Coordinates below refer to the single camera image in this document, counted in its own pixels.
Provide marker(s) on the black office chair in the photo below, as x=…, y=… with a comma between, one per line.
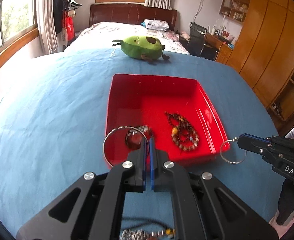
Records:
x=197, y=46

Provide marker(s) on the pink patterned bed sheet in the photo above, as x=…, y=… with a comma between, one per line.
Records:
x=101, y=35

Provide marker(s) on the wooden desk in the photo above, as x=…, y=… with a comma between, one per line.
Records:
x=223, y=50

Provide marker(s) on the dark wooden headboard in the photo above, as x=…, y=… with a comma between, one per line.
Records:
x=130, y=13

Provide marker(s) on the large silver hoop bangle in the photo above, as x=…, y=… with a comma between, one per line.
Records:
x=120, y=141

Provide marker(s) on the large wooden frame window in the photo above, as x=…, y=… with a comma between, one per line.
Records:
x=17, y=26

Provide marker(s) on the black cord charm pendant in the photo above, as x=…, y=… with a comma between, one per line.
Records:
x=136, y=231

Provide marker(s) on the green avocado plush toy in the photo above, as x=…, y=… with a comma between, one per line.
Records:
x=146, y=48

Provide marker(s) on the wooden wall shelf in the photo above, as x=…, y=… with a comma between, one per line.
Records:
x=234, y=10

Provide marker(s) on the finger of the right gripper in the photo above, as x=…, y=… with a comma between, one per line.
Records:
x=254, y=146
x=253, y=137

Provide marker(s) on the wooden wardrobe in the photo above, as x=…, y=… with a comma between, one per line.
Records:
x=264, y=51

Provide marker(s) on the red plastic box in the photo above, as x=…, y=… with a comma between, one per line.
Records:
x=137, y=100

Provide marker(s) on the right gloved hand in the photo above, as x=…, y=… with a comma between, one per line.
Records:
x=286, y=202

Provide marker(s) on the beige left curtain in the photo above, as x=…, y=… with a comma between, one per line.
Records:
x=46, y=27

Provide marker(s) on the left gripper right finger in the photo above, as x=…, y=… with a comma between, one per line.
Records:
x=159, y=179

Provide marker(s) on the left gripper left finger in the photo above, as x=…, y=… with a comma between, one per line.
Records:
x=135, y=167

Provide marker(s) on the coat rack with clothes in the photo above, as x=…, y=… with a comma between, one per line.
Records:
x=64, y=12

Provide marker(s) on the folded white blue clothes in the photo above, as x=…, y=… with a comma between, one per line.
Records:
x=155, y=25

